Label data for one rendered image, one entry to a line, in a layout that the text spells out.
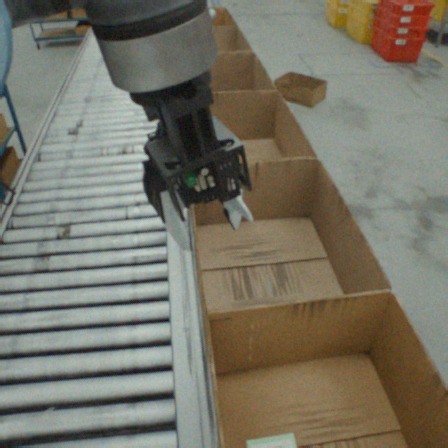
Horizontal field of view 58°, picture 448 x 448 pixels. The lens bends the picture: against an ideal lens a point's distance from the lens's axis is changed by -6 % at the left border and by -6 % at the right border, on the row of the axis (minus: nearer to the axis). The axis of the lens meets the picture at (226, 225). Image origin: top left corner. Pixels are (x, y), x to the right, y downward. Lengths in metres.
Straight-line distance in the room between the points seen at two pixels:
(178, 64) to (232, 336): 0.45
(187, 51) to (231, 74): 1.36
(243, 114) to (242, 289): 0.62
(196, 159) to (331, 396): 0.50
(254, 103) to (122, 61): 1.00
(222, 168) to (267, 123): 0.98
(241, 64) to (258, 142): 0.43
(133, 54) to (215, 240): 0.69
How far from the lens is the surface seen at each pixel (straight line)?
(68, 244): 1.24
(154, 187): 0.42
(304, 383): 0.75
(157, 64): 0.32
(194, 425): 0.70
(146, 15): 0.31
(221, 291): 0.86
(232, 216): 0.48
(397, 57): 5.36
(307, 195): 1.01
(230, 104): 1.29
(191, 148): 0.36
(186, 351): 0.77
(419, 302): 2.19
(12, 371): 1.02
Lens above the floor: 1.53
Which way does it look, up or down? 40 degrees down
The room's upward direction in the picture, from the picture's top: straight up
